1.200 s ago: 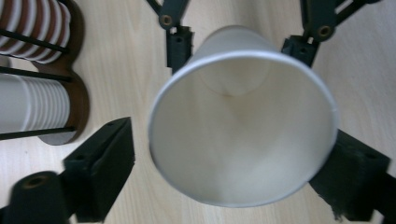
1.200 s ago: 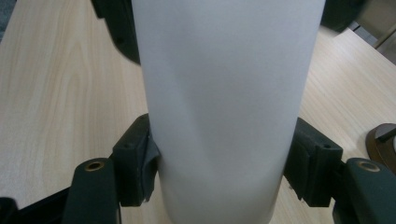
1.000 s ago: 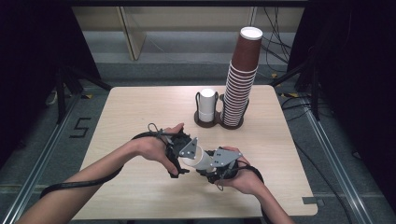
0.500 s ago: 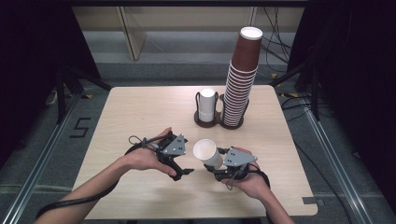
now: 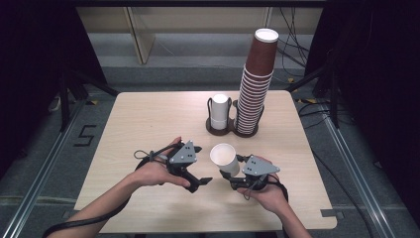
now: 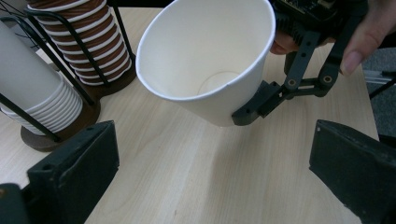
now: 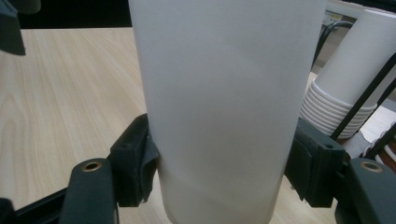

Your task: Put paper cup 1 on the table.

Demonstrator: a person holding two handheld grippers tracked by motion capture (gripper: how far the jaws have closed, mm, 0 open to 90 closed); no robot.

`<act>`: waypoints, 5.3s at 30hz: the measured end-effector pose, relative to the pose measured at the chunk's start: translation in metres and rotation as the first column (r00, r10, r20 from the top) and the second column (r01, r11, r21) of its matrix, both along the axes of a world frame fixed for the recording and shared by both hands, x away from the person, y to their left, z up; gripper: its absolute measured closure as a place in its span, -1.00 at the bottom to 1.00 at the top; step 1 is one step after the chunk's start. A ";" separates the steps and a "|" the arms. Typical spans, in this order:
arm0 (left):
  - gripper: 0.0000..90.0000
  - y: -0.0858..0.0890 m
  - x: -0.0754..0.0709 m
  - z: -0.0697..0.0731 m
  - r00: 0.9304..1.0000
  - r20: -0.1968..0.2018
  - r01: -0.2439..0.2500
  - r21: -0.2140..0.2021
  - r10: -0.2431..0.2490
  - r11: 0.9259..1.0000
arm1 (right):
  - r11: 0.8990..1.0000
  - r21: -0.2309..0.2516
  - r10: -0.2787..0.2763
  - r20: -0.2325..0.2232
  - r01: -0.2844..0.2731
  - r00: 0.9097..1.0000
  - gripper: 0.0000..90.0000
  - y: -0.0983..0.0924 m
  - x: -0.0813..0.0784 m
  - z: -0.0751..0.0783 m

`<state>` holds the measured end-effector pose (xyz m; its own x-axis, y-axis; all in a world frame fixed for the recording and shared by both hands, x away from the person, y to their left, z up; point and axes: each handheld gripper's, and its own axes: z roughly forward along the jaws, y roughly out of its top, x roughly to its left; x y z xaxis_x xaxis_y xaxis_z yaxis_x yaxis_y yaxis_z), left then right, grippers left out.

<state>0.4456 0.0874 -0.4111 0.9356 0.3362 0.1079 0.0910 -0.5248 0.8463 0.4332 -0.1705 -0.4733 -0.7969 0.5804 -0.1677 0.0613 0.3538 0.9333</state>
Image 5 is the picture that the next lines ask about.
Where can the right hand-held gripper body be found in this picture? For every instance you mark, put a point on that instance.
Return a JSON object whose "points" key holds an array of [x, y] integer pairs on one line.
{"points": [[259, 167]]}

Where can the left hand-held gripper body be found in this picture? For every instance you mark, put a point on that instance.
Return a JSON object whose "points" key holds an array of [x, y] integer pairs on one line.
{"points": [[183, 155]]}

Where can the dark wooden cup holder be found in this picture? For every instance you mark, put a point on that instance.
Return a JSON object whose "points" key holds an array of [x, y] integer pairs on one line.
{"points": [[218, 132]]}

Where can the stack of white cups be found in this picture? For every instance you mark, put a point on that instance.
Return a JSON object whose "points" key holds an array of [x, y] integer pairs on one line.
{"points": [[220, 110]]}

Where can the stack of brown cups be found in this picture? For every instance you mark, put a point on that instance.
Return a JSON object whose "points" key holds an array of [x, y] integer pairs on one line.
{"points": [[256, 99]]}

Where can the person's right hand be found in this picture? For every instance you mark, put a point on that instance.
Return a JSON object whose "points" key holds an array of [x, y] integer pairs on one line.
{"points": [[270, 196]]}

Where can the person's left hand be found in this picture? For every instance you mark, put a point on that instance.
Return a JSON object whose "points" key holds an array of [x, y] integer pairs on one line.
{"points": [[155, 173]]}

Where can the grey tape strip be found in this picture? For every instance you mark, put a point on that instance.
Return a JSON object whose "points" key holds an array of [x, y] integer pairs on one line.
{"points": [[332, 213]]}

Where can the black metal stand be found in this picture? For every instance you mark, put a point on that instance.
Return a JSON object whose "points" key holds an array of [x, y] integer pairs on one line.
{"points": [[334, 99], [66, 99]]}

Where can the beige cabinet panel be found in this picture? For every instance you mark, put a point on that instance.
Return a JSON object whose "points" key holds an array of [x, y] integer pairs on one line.
{"points": [[142, 36]]}

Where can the metal floor rail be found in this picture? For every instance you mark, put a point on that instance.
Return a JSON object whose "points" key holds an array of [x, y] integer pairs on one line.
{"points": [[43, 178], [360, 185]]}

